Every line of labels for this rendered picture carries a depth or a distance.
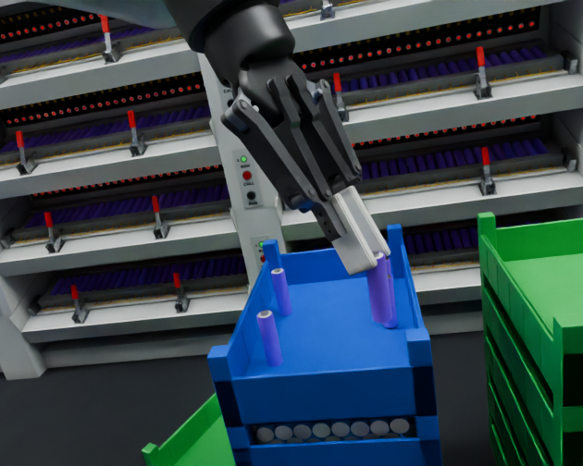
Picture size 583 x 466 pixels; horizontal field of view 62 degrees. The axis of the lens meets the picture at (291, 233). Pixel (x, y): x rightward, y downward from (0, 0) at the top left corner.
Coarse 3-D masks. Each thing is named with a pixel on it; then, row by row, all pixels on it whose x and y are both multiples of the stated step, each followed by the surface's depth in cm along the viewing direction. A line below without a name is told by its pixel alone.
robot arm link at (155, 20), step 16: (32, 0) 52; (48, 0) 51; (64, 0) 51; (80, 0) 51; (96, 0) 51; (112, 0) 51; (128, 0) 51; (144, 0) 51; (160, 0) 50; (112, 16) 54; (128, 16) 53; (144, 16) 53; (160, 16) 53
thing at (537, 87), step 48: (336, 48) 104; (384, 48) 104; (432, 48) 103; (480, 48) 90; (528, 48) 100; (576, 48) 91; (336, 96) 99; (384, 96) 98; (432, 96) 95; (480, 96) 90; (528, 96) 89; (576, 96) 88
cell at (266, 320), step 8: (264, 312) 53; (272, 312) 53; (264, 320) 53; (272, 320) 53; (264, 328) 53; (272, 328) 53; (264, 336) 53; (272, 336) 53; (264, 344) 54; (272, 344) 54; (272, 352) 54; (280, 352) 55; (272, 360) 54; (280, 360) 55
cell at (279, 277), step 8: (272, 272) 64; (280, 272) 63; (272, 280) 64; (280, 280) 63; (280, 288) 64; (280, 296) 64; (288, 296) 65; (280, 304) 65; (288, 304) 65; (280, 312) 65; (288, 312) 65
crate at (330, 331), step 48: (288, 288) 73; (336, 288) 70; (240, 336) 54; (288, 336) 60; (336, 336) 58; (384, 336) 56; (240, 384) 45; (288, 384) 44; (336, 384) 44; (384, 384) 43; (432, 384) 42
